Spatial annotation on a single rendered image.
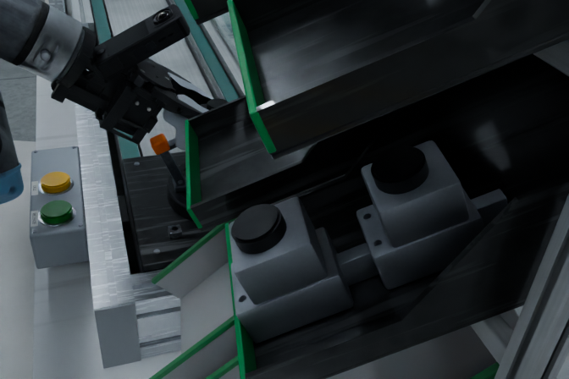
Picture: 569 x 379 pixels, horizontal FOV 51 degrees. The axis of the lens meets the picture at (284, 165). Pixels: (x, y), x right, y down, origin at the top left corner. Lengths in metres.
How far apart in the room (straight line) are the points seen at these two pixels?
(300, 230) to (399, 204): 0.06
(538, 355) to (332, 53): 0.17
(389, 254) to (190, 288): 0.36
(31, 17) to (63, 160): 0.34
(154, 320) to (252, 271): 0.43
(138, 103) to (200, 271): 0.21
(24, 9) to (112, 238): 0.30
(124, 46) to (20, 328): 0.39
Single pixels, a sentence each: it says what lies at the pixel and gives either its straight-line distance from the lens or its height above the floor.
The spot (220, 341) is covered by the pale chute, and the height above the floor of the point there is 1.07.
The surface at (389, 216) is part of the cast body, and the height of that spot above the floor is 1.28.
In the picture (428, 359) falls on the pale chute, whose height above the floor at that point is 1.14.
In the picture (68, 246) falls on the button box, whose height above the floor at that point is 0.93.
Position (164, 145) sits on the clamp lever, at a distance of 0.78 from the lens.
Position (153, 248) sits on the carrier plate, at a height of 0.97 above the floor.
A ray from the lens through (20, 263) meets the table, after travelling 0.96.
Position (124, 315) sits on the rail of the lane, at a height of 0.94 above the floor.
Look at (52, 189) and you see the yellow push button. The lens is 0.90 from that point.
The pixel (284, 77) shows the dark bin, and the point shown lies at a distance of 0.29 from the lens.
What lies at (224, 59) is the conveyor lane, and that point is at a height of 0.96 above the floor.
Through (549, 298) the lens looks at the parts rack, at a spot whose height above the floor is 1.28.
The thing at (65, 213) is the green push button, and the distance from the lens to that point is 0.84.
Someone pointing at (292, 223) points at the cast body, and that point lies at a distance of 0.34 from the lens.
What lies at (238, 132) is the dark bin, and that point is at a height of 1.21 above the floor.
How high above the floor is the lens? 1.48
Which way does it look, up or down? 34 degrees down
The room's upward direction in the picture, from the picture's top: 4 degrees clockwise
